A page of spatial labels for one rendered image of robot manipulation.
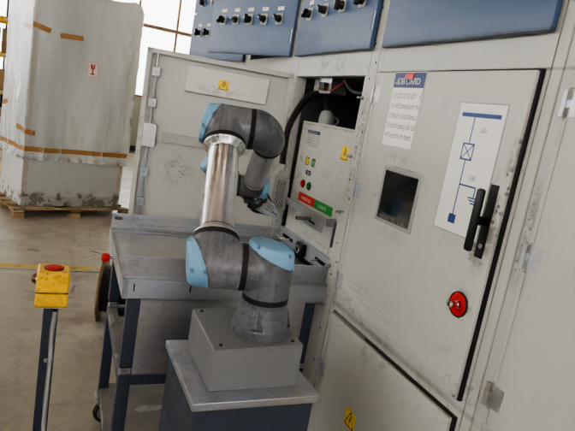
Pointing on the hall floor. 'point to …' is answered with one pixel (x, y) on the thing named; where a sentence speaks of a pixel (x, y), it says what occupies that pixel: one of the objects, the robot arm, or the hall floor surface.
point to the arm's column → (230, 420)
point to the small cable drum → (103, 291)
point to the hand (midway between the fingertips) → (274, 213)
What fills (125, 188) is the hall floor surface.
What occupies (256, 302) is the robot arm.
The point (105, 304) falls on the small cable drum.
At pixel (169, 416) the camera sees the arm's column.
